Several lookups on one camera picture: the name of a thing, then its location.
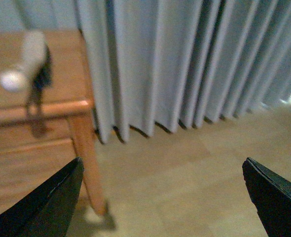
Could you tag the beige hand brush black bristles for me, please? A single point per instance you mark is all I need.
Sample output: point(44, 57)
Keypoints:
point(34, 69)

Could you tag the wooden nightstand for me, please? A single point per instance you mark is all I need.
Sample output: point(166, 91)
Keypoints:
point(41, 130)

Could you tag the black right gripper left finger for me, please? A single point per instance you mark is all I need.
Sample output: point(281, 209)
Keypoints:
point(46, 211)

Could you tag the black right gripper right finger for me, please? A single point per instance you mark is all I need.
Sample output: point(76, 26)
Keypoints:
point(271, 195)

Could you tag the grey pleated curtain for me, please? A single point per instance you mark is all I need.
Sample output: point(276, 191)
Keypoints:
point(171, 62)

